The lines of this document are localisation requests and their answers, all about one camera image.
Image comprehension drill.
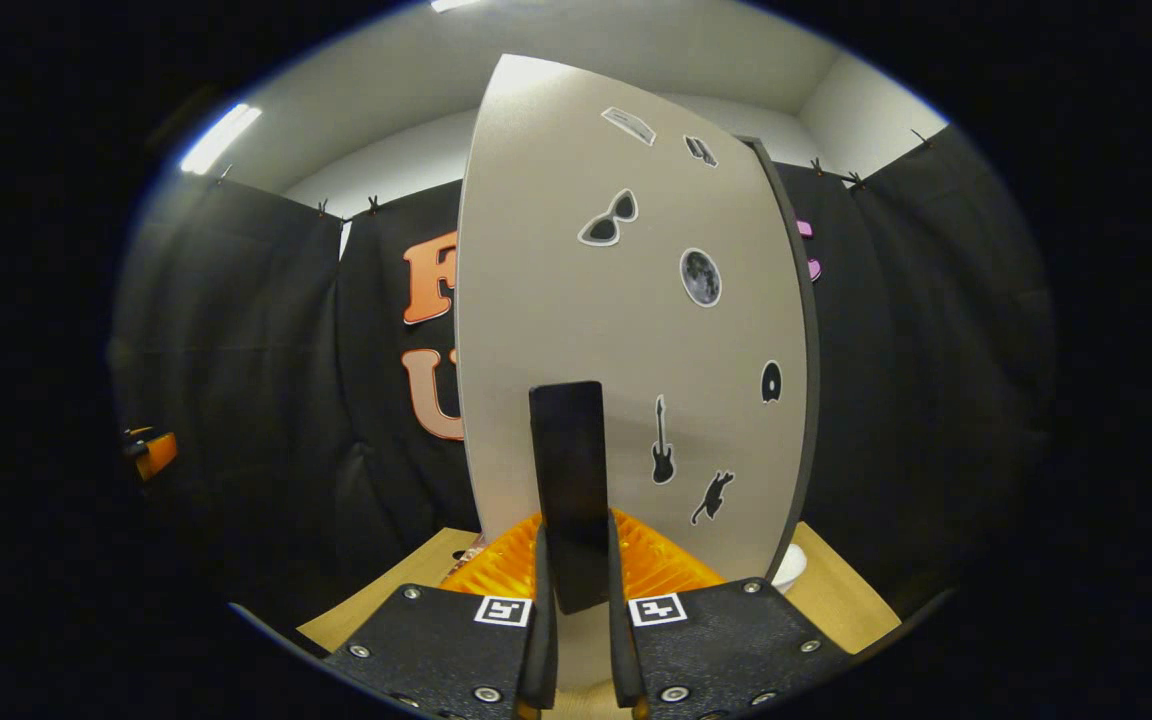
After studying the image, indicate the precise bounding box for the white round container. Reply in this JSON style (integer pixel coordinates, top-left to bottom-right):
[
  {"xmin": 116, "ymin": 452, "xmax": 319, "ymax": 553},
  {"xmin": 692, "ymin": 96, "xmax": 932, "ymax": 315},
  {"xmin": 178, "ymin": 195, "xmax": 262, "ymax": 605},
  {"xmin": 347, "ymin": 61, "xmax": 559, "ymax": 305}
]
[{"xmin": 771, "ymin": 545, "xmax": 809, "ymax": 596}]

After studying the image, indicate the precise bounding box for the black cabinet door handle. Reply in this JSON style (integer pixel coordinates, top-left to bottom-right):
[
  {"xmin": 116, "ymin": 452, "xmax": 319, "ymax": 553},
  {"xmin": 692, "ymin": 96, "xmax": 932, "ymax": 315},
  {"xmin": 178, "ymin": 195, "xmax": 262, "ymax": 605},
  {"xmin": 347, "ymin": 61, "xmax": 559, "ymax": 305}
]
[{"xmin": 528, "ymin": 380, "xmax": 612, "ymax": 616}]

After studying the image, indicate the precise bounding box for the row of small cloth clips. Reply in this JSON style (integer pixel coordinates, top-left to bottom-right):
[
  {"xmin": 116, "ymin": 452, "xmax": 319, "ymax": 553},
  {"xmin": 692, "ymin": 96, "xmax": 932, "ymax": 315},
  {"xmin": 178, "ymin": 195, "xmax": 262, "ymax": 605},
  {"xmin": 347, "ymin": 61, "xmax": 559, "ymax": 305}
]
[{"xmin": 216, "ymin": 128, "xmax": 932, "ymax": 216}]

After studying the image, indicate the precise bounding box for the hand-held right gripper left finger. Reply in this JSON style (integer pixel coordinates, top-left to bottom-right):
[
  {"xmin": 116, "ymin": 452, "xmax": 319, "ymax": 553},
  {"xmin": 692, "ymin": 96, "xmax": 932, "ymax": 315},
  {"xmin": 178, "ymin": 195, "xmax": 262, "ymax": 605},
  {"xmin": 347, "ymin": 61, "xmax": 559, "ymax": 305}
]
[{"xmin": 321, "ymin": 512, "xmax": 559, "ymax": 720}]

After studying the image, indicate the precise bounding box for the beige cabinet door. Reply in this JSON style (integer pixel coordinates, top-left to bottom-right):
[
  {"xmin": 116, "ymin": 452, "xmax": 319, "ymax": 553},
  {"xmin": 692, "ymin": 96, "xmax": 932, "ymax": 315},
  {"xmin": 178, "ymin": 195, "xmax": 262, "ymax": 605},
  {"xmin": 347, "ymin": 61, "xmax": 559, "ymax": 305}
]
[{"xmin": 454, "ymin": 53, "xmax": 812, "ymax": 691}]

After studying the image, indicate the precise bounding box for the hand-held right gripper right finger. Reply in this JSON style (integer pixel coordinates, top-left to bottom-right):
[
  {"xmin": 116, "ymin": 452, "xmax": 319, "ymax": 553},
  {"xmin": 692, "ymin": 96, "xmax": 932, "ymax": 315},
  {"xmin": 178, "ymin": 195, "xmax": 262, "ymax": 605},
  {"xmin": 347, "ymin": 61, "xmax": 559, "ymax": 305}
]
[{"xmin": 606, "ymin": 508, "xmax": 852, "ymax": 720}]

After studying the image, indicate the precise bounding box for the black backdrop cloth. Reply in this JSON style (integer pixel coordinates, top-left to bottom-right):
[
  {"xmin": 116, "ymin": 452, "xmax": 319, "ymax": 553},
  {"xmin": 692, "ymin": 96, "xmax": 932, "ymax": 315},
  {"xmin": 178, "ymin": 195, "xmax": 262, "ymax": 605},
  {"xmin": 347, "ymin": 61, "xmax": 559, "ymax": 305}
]
[{"xmin": 111, "ymin": 125, "xmax": 1057, "ymax": 641}]

